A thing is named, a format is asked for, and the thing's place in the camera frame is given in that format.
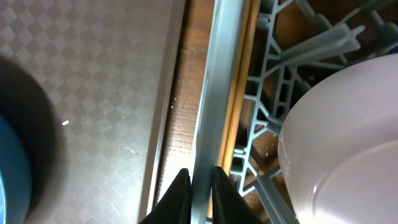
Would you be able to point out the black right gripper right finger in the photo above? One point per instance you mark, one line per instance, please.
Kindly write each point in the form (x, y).
(228, 206)

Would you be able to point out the dark brown serving tray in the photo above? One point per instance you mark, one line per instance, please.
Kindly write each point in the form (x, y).
(79, 81)

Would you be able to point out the dark blue plate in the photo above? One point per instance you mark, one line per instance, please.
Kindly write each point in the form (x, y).
(16, 180)

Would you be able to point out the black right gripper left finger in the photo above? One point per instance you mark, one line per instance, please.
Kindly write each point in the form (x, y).
(175, 205)

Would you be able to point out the grey dishwasher rack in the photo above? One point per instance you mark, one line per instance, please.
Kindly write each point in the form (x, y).
(297, 44)

